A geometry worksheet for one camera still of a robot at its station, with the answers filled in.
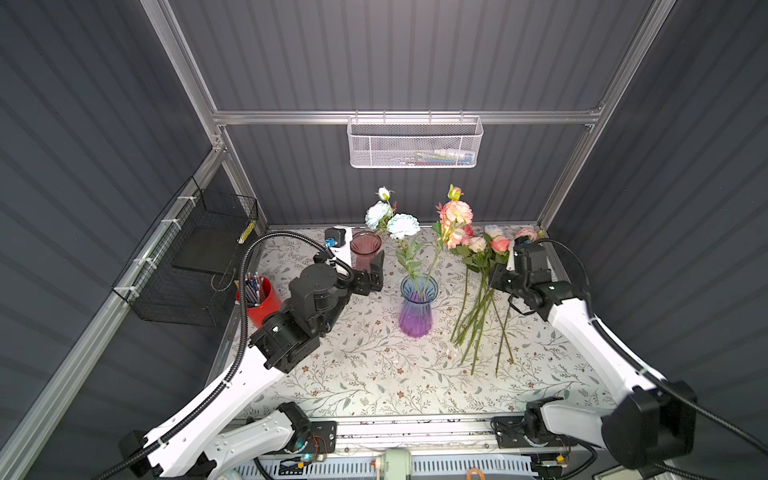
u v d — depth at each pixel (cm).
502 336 91
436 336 91
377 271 56
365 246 93
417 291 80
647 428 39
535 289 59
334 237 52
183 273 71
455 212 68
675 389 39
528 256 61
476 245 104
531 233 112
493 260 104
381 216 72
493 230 109
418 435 75
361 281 56
